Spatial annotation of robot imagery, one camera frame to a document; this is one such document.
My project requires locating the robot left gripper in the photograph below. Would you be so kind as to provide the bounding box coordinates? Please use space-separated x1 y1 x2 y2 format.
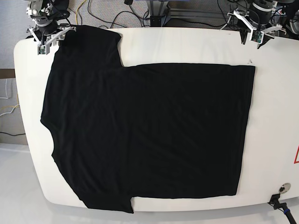
228 9 286 34

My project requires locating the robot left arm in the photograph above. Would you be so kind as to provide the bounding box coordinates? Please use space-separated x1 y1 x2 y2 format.
230 0 299 35

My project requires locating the silver table grommet right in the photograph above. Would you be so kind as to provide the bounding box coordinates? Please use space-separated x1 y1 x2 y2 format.
278 182 291 194

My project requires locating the white floor cable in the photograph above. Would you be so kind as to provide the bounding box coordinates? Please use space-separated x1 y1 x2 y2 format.
0 78 12 100

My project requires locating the black T-shirt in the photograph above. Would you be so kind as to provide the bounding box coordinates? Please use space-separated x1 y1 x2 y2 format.
41 26 256 213

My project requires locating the black clamp with cable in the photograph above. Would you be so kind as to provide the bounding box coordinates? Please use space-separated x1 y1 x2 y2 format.
268 194 297 224

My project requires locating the yellow floor cable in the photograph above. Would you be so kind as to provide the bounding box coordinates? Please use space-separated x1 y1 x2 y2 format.
75 0 87 25

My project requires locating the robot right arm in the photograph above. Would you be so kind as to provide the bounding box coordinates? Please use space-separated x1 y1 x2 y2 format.
26 0 71 46

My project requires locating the red warning triangle sticker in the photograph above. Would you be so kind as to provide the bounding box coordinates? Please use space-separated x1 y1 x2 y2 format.
294 147 299 164

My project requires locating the robot right gripper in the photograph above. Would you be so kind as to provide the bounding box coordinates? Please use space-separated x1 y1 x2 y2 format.
26 22 77 46

